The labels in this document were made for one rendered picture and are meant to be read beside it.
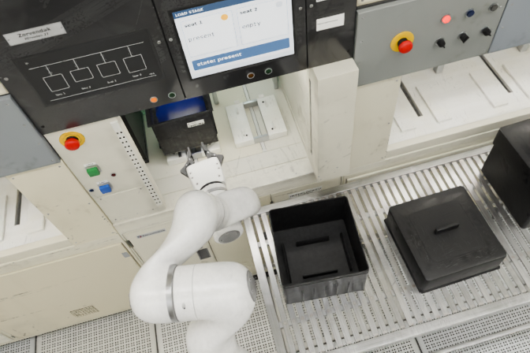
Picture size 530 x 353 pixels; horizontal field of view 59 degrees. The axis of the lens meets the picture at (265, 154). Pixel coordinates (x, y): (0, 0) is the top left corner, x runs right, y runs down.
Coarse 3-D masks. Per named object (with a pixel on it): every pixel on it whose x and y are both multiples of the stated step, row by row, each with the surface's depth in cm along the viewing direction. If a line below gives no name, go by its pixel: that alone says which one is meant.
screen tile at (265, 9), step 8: (272, 0) 110; (240, 8) 109; (248, 8) 110; (256, 8) 110; (264, 8) 111; (272, 8) 111; (280, 8) 112; (240, 16) 111; (248, 16) 111; (256, 16) 112; (264, 16) 113; (272, 16) 113; (280, 16) 114; (240, 24) 113; (272, 24) 115; (280, 24) 116; (240, 32) 115; (248, 32) 115; (256, 32) 116; (264, 32) 116; (272, 32) 117; (280, 32) 118; (288, 32) 118; (248, 40) 117; (256, 40) 118
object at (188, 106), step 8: (168, 104) 169; (176, 104) 170; (184, 104) 171; (192, 104) 172; (200, 104) 173; (160, 112) 171; (168, 112) 172; (176, 112) 173; (184, 112) 174; (192, 112) 176; (160, 120) 175; (168, 120) 176
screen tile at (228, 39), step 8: (208, 16) 109; (216, 16) 109; (232, 16) 110; (184, 24) 109; (192, 24) 109; (200, 24) 110; (208, 24) 110; (216, 24) 111; (224, 24) 112; (232, 24) 112; (184, 32) 110; (192, 32) 111; (200, 32) 112; (224, 32) 113; (232, 32) 114; (208, 40) 114; (216, 40) 115; (224, 40) 115; (232, 40) 116; (192, 48) 115; (200, 48) 115; (208, 48) 116; (216, 48) 117; (224, 48) 117; (192, 56) 117
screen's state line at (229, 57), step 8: (280, 40) 120; (288, 40) 120; (248, 48) 119; (256, 48) 120; (264, 48) 120; (272, 48) 121; (280, 48) 122; (216, 56) 119; (224, 56) 119; (232, 56) 120; (240, 56) 121; (248, 56) 121; (192, 64) 119; (200, 64) 119; (208, 64) 120; (216, 64) 121
